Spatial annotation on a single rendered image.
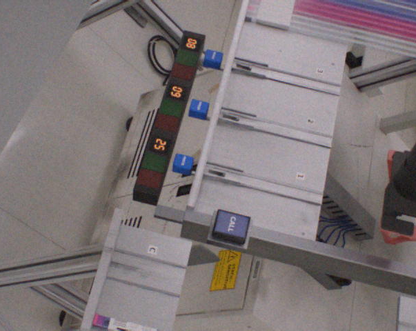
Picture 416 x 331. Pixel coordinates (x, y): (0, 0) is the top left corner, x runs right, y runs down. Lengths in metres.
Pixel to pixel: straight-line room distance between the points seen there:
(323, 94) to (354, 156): 0.52
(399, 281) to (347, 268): 0.08
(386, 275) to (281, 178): 0.22
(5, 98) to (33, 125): 0.80
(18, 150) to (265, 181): 0.83
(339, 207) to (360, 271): 0.47
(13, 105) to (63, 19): 0.19
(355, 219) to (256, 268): 0.31
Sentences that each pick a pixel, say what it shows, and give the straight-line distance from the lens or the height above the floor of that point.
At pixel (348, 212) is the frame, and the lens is 1.66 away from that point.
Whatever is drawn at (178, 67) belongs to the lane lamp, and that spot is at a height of 0.65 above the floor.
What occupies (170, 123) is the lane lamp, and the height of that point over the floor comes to 0.66.
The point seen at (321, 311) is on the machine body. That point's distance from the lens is 1.60.
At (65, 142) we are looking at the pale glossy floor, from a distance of 1.97.
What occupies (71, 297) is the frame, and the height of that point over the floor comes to 0.32.
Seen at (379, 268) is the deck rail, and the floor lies 0.93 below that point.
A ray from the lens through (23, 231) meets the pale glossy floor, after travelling 1.84.
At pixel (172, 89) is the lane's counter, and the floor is 0.65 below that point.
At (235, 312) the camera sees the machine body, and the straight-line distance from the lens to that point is 1.44.
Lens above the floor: 1.47
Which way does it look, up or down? 39 degrees down
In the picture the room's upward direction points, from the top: 75 degrees clockwise
